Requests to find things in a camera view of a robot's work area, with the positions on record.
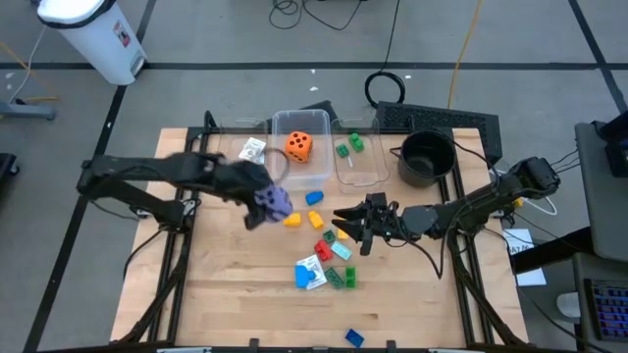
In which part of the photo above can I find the black bucket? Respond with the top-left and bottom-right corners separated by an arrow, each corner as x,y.
397,128 -> 457,188

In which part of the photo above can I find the yellow cable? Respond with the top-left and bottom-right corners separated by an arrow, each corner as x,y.
446,0 -> 486,110

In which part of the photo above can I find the purple foam die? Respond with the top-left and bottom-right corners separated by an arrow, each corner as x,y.
253,184 -> 294,225

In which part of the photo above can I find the orange foam die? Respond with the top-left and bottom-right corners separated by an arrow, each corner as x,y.
285,130 -> 314,164

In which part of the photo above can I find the grey side desk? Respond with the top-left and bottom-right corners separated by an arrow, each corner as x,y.
574,120 -> 628,264

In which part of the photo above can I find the white round object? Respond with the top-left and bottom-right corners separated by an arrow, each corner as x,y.
555,291 -> 583,320

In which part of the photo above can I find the dark blue toy brick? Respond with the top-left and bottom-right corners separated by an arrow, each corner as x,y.
344,328 -> 366,349

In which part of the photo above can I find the white playing card box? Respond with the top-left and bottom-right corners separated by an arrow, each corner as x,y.
295,254 -> 328,292

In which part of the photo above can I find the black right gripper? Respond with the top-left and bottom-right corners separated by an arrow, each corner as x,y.
331,191 -> 409,258

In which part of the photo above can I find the black beam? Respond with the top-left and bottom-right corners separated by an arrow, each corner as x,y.
509,226 -> 595,276

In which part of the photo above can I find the backlit keyboard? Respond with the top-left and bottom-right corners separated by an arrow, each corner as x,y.
583,277 -> 628,343

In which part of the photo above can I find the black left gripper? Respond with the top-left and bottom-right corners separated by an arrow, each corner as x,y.
215,159 -> 277,232

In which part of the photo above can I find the white trash bin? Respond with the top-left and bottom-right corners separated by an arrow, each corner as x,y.
36,0 -> 148,87

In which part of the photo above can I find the printed white paper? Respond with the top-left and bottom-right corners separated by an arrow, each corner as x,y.
501,227 -> 537,257

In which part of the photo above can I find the red toy brick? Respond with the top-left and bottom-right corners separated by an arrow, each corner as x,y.
313,239 -> 335,263

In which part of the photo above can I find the black perforated panel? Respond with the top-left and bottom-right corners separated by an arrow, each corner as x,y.
375,101 -> 504,166

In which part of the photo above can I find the light cyan toy brick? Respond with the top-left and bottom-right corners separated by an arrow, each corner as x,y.
330,240 -> 353,262

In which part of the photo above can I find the low clear plastic tray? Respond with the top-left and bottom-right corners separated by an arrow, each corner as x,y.
217,116 -> 270,166
331,116 -> 393,188

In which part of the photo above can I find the dark green long brick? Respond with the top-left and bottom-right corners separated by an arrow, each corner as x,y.
323,267 -> 345,290

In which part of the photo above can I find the white cable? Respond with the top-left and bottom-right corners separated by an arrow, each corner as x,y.
522,198 -> 559,218

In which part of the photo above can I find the black coiled cable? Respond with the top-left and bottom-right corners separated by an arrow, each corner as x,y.
363,0 -> 407,110

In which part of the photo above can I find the black aluminium table frame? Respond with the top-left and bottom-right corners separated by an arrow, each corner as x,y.
115,110 -> 531,353

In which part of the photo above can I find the grey stand foot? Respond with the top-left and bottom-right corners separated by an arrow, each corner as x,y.
0,100 -> 58,123

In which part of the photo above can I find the blank white paper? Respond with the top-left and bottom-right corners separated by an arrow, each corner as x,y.
514,267 -> 548,288

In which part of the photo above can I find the tall clear plastic bin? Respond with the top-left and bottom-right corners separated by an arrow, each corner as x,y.
271,109 -> 334,192

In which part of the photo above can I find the grey console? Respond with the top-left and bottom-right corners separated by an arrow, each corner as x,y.
571,252 -> 628,353

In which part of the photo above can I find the black looped cable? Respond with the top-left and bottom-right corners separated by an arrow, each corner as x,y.
268,0 -> 367,31

